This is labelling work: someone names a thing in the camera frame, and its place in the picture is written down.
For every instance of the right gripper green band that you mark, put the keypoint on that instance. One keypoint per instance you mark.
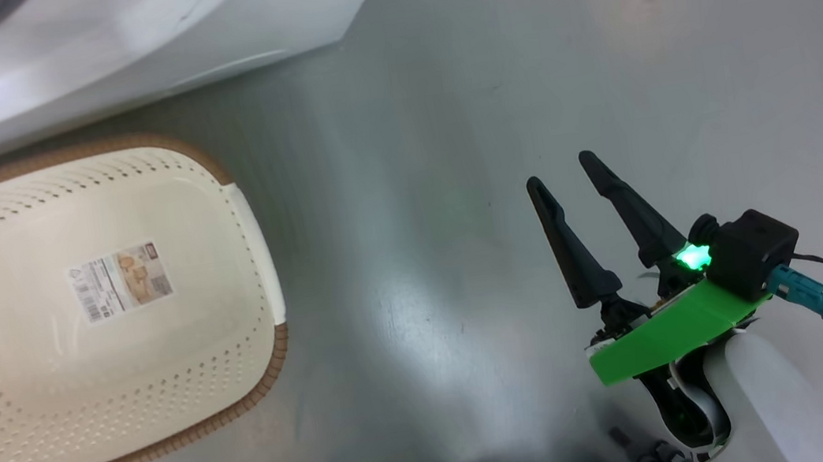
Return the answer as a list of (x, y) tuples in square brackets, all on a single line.
[(672, 336)]

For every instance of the cream laundry basket brown rim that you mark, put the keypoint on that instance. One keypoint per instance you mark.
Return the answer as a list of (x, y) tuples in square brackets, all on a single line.
[(182, 357)]

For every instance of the black robot base connectors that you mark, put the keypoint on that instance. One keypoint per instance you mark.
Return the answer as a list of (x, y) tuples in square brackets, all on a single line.
[(660, 460)]

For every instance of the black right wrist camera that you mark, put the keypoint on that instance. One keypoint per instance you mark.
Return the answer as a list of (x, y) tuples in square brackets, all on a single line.
[(756, 249)]

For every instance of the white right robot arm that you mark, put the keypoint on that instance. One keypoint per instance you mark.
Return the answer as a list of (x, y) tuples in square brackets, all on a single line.
[(776, 405)]

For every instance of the white washing machine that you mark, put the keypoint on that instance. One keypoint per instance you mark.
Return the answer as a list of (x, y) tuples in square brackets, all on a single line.
[(194, 29)]

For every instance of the basket product sticker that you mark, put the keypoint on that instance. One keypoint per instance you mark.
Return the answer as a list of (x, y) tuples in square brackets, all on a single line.
[(120, 283)]

